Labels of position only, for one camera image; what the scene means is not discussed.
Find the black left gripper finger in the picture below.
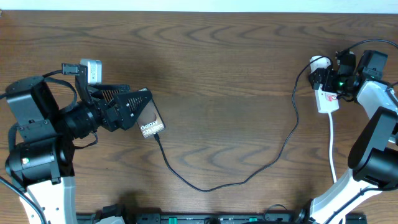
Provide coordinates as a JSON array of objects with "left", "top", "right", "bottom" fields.
[
  {"left": 88, "top": 84, "right": 130, "bottom": 105},
  {"left": 114, "top": 90, "right": 152, "bottom": 123}
]

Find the Galaxy S25 Ultra smartphone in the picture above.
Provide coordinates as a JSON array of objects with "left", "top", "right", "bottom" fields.
[{"left": 136, "top": 100, "right": 166, "bottom": 138}]

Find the black charging cable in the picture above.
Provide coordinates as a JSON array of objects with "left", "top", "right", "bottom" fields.
[{"left": 152, "top": 55, "right": 334, "bottom": 193}]

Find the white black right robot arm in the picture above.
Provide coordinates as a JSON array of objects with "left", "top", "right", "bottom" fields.
[{"left": 299, "top": 50, "right": 397, "bottom": 223}]

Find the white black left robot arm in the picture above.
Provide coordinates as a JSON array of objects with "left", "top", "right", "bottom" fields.
[{"left": 3, "top": 62, "right": 152, "bottom": 223}]

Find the white power strip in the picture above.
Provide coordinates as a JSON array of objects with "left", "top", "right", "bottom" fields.
[{"left": 308, "top": 55, "right": 339, "bottom": 114}]

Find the white power strip cord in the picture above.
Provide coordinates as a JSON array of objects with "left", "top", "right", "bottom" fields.
[{"left": 328, "top": 111, "right": 338, "bottom": 184}]

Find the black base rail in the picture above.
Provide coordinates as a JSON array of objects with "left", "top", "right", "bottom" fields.
[{"left": 76, "top": 212, "right": 368, "bottom": 224}]

